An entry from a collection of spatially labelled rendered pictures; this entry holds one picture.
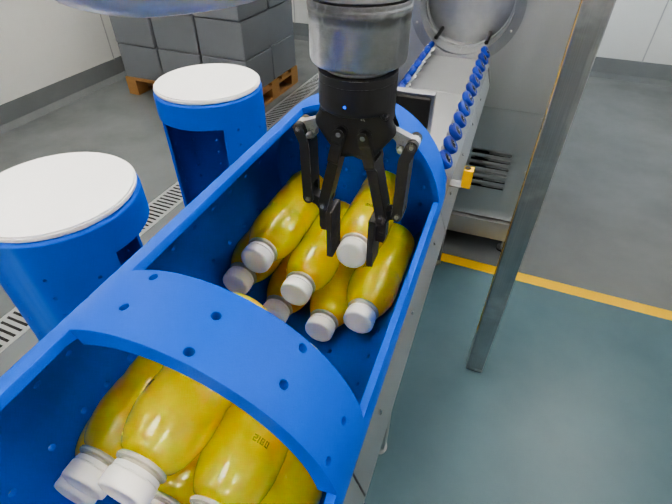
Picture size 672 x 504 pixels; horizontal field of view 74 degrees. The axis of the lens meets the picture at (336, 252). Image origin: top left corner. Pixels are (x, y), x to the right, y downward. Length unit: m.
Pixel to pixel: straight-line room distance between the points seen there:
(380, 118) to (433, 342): 1.52
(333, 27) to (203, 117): 0.83
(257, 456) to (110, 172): 0.68
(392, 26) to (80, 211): 0.61
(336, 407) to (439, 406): 1.40
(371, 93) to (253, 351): 0.24
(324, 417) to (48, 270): 0.62
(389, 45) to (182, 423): 0.34
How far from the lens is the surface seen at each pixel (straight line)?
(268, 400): 0.31
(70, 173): 0.98
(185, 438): 0.37
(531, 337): 2.04
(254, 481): 0.39
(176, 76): 1.37
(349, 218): 0.58
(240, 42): 3.54
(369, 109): 0.43
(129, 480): 0.37
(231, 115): 1.21
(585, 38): 1.17
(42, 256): 0.85
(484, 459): 1.68
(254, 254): 0.56
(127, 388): 0.44
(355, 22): 0.39
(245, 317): 0.33
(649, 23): 5.04
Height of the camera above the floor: 1.47
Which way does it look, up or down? 41 degrees down
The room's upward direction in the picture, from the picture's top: straight up
